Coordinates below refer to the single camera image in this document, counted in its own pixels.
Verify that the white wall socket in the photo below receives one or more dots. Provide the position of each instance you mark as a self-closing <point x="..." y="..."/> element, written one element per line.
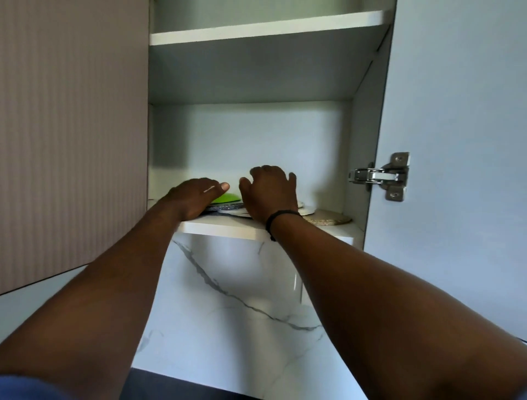
<point x="297" y="288"/>

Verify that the person's right forearm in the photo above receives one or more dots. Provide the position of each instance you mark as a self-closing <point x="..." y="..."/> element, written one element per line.
<point x="391" y="313"/>

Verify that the grey white plate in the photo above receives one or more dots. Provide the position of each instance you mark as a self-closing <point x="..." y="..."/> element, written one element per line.
<point x="239" y="213"/>

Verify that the person's right hand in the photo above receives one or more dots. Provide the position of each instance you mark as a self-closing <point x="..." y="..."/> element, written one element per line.
<point x="269" y="193"/>

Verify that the black wristband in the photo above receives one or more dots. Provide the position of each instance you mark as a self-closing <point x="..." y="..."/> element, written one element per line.
<point x="273" y="216"/>

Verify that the dark speckled plate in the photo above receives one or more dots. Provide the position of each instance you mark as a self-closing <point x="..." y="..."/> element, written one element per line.
<point x="226" y="206"/>

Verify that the person's left hand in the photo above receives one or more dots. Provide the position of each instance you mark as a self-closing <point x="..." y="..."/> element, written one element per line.
<point x="193" y="198"/>

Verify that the person's blue shirt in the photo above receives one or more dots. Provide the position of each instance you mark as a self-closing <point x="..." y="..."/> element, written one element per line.
<point x="29" y="389"/>

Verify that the metal cabinet door hinge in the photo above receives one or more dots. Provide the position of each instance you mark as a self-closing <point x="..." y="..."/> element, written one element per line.
<point x="391" y="175"/>

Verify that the green plate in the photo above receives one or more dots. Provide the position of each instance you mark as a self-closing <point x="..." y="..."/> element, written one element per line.
<point x="226" y="198"/>

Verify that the white cabinet shelf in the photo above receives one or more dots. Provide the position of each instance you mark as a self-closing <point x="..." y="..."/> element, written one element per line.
<point x="255" y="70"/>

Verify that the beige ribbed corner wall cabinet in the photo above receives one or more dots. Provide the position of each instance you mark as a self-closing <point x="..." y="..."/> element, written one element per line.
<point x="70" y="144"/>

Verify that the person's left forearm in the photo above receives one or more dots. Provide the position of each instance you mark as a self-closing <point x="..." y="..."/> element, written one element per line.
<point x="90" y="309"/>

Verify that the brown woven plate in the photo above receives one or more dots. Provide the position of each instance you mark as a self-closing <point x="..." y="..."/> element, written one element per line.
<point x="329" y="218"/>

